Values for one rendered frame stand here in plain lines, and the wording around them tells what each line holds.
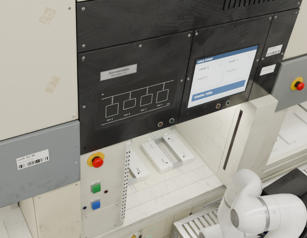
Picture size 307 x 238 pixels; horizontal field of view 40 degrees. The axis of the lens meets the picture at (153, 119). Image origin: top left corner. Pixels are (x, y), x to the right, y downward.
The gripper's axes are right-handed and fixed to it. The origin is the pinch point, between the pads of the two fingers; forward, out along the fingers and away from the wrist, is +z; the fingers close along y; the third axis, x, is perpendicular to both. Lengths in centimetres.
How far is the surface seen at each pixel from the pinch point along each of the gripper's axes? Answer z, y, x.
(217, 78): -18, -32, 52
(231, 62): -14, -33, 57
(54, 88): -80, -24, 64
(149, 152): -26, -65, -16
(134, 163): -37, -60, -16
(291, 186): 36.4, -24.0, -19.6
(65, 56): -76, -25, 74
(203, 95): -23, -32, 45
